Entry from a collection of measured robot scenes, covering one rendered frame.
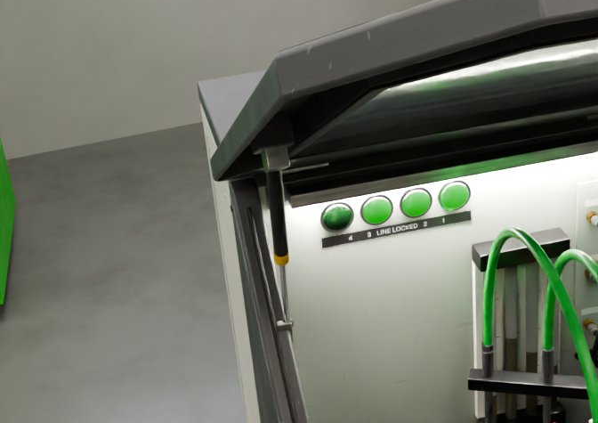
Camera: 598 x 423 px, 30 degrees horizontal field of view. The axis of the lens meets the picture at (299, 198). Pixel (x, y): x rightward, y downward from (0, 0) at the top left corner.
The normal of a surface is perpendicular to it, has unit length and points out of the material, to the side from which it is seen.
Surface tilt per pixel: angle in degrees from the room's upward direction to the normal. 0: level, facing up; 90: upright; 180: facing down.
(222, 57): 90
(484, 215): 90
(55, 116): 90
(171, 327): 0
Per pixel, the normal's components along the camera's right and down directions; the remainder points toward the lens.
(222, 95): -0.09, -0.88
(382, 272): 0.21, 0.44
